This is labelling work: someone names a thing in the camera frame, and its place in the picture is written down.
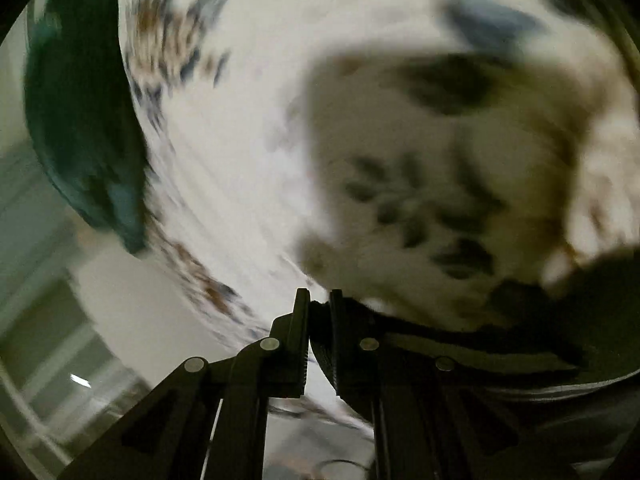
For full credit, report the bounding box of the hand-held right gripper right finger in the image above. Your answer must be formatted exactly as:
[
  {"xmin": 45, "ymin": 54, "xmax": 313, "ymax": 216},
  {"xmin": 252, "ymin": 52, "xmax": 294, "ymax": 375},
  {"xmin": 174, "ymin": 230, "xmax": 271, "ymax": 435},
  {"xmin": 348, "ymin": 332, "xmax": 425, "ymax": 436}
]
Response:
[{"xmin": 327, "ymin": 289, "xmax": 577, "ymax": 480}]

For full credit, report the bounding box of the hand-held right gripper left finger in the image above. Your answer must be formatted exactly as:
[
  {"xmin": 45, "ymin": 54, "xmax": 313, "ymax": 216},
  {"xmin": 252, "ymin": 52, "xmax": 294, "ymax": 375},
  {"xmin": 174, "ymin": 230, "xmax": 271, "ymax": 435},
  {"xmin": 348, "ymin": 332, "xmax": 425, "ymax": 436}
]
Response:
[{"xmin": 57, "ymin": 287, "xmax": 312, "ymax": 480}]

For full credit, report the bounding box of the dark striped sweater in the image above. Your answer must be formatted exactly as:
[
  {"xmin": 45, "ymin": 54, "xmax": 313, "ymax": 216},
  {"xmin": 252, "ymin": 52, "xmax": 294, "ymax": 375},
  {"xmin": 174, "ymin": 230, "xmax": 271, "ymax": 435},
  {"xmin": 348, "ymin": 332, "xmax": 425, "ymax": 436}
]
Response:
[{"xmin": 309, "ymin": 250, "xmax": 640, "ymax": 480}]

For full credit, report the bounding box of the floral bed quilt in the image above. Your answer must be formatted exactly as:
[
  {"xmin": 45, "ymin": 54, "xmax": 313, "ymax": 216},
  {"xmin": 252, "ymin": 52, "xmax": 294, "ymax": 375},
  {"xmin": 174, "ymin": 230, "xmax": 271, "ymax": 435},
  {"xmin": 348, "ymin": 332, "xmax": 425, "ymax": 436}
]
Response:
[{"xmin": 115, "ymin": 0, "xmax": 640, "ymax": 426}]

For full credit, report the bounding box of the dark green blanket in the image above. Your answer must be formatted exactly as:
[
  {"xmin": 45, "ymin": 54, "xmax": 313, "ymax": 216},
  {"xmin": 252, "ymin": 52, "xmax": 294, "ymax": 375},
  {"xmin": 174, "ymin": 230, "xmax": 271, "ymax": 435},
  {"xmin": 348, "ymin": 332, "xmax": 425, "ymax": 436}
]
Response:
[{"xmin": 24, "ymin": 0, "xmax": 153, "ymax": 256}]

